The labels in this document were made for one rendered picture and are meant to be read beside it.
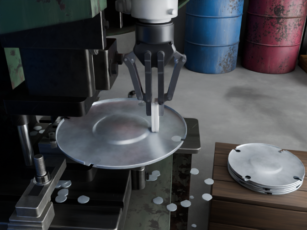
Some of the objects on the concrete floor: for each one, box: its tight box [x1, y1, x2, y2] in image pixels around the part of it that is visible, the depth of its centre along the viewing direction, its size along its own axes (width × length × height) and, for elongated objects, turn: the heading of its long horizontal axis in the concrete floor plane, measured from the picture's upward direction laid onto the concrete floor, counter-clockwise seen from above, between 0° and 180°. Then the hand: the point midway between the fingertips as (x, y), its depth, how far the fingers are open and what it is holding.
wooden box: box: [207, 142, 307, 230], centre depth 138 cm, size 40×38×35 cm
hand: (155, 115), depth 70 cm, fingers closed
